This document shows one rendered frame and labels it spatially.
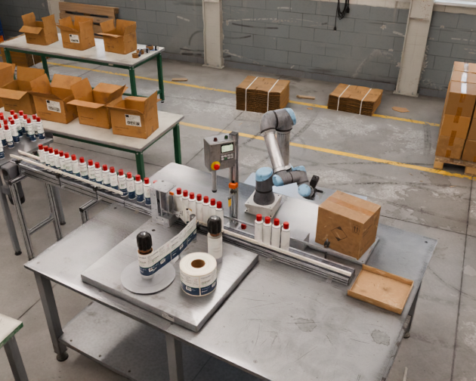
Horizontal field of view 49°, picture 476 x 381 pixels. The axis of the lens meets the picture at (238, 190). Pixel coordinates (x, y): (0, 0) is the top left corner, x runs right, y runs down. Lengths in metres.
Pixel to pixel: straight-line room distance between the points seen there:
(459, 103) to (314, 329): 3.72
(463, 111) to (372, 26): 2.68
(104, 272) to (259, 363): 1.06
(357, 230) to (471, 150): 3.22
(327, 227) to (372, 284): 0.43
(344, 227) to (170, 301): 1.11
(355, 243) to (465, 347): 1.32
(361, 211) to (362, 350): 0.86
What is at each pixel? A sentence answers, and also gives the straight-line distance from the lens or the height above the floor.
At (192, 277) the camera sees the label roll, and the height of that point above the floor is 1.01.
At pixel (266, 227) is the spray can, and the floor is 1.03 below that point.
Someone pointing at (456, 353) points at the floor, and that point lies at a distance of 4.08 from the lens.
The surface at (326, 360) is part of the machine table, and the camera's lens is 2.69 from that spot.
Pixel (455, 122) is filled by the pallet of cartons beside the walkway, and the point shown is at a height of 0.56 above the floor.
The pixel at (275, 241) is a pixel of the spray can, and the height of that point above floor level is 0.94.
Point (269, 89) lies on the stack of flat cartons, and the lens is 7.22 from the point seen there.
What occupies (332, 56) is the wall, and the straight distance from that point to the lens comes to 8.43.
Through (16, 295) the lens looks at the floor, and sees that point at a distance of 4.52.
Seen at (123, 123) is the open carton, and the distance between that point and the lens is 4.85.
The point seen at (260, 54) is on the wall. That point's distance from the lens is 8.80.
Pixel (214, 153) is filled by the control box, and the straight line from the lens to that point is 3.12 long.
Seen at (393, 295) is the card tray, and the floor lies 0.83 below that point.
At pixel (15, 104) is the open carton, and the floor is 0.87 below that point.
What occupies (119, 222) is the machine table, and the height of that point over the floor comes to 0.83.
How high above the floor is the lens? 2.85
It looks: 32 degrees down
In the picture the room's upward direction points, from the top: straight up
